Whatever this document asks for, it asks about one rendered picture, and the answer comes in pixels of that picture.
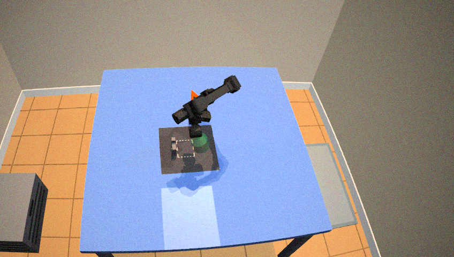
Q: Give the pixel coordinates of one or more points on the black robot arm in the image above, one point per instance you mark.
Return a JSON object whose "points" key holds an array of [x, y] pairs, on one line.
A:
{"points": [[198, 106]]}

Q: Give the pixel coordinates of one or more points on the green glass bottle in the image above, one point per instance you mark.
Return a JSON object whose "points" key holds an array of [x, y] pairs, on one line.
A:
{"points": [[200, 144]]}

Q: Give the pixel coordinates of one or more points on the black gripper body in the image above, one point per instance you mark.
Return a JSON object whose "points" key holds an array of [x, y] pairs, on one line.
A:
{"points": [[195, 130]]}

